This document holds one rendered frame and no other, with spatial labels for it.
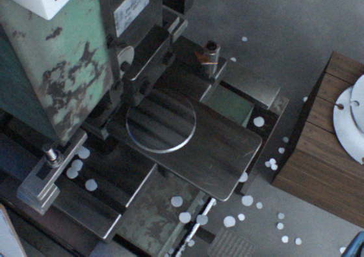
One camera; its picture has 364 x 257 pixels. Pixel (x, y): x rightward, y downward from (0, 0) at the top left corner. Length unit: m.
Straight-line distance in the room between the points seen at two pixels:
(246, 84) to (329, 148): 0.41
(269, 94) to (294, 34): 0.96
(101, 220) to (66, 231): 0.12
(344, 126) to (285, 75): 0.52
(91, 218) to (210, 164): 0.24
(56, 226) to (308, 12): 1.48
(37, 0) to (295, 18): 1.79
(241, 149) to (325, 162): 0.56
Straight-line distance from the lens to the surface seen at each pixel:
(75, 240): 0.93
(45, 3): 0.28
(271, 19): 1.98
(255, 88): 1.02
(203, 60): 0.87
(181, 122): 0.81
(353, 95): 1.44
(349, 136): 1.38
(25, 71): 0.37
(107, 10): 0.46
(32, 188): 0.83
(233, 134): 0.81
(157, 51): 0.66
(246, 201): 0.91
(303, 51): 1.92
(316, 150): 1.32
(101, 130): 0.82
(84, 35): 0.42
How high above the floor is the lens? 1.52
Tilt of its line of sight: 65 degrees down
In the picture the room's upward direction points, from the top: 4 degrees clockwise
